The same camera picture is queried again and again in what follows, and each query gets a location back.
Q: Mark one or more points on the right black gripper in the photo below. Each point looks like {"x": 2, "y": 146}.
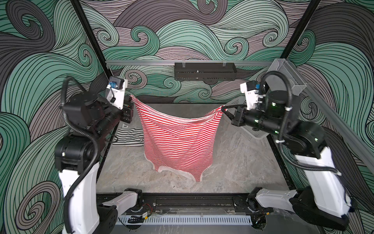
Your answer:
{"x": 237, "y": 117}

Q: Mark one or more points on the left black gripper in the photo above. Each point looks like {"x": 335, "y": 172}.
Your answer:
{"x": 126, "y": 109}

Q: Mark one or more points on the black white striped tank top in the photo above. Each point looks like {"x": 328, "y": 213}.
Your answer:
{"x": 129, "y": 137}

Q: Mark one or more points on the red white striped tank top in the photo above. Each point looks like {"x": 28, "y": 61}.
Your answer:
{"x": 178, "y": 144}

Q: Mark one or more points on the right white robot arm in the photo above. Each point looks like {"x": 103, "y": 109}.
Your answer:
{"x": 324, "y": 202}

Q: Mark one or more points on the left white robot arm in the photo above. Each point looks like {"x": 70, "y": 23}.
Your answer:
{"x": 77, "y": 157}

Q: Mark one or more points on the white plastic laundry basket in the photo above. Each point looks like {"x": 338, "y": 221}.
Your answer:
{"x": 247, "y": 130}

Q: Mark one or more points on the clear plastic wall bin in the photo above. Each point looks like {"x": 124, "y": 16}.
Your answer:
{"x": 297, "y": 81}

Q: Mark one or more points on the aluminium wall rail back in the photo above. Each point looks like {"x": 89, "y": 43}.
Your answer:
{"x": 147, "y": 62}

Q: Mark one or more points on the aluminium wall rail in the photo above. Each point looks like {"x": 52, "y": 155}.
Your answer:
{"x": 147, "y": 62}
{"x": 324, "y": 96}

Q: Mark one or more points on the aluminium wall rail right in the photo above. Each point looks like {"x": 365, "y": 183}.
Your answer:
{"x": 324, "y": 96}

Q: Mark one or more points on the black perforated wall tray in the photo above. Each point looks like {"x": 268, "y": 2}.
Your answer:
{"x": 207, "y": 72}

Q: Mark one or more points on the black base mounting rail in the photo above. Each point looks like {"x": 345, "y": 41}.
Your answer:
{"x": 163, "y": 202}

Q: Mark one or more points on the white slotted cable duct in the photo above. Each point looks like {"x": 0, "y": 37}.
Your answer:
{"x": 190, "y": 220}

